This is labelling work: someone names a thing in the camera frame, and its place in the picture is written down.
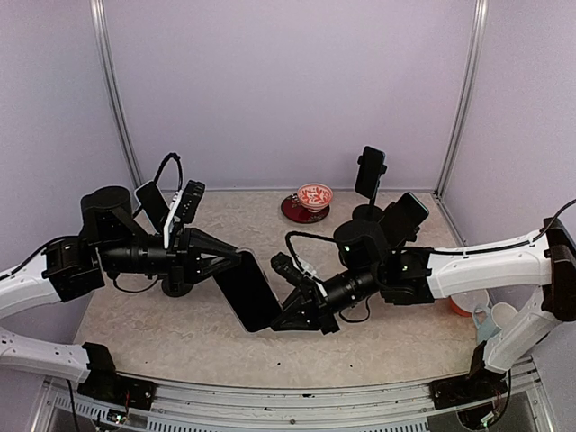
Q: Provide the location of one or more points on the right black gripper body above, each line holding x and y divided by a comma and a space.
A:
325, 316

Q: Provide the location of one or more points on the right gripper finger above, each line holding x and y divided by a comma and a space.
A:
296, 301
301, 318

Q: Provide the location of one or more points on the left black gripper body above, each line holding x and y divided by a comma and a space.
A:
177, 259

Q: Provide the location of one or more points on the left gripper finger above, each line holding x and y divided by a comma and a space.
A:
206, 268
204, 248

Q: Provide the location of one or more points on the phone pink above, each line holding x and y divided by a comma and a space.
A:
248, 293

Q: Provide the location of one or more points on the folding phone stand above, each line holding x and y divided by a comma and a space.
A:
176, 288

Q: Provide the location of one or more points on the phone blue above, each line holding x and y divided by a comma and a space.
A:
152, 202
405, 213

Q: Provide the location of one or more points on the black pole stand clamp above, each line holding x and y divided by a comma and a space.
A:
366, 207

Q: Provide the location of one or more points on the phone black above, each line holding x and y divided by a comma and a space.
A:
372, 156

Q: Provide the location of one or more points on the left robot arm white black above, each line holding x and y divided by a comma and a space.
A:
112, 243

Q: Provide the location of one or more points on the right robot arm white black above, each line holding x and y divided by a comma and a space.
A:
405, 275

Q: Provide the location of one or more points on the red saucer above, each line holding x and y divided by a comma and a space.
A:
293, 210

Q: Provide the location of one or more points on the red patterned teacup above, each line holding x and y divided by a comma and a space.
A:
314, 197

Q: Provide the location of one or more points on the orange white bowl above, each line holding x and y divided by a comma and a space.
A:
464, 303

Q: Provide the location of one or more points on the light blue mug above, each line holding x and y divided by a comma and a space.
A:
487, 322

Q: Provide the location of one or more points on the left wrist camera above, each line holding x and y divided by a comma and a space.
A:
182, 209

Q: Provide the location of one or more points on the front aluminium rail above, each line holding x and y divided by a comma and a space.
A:
181, 406

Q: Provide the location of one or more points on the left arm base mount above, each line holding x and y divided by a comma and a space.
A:
104, 383

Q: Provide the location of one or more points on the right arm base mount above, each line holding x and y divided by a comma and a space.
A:
476, 385

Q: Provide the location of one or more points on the left aluminium frame post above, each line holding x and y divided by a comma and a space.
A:
112, 88

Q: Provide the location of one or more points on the aluminium frame post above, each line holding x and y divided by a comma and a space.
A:
465, 97
112, 88

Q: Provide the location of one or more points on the right aluminium frame post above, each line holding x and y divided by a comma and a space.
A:
465, 97

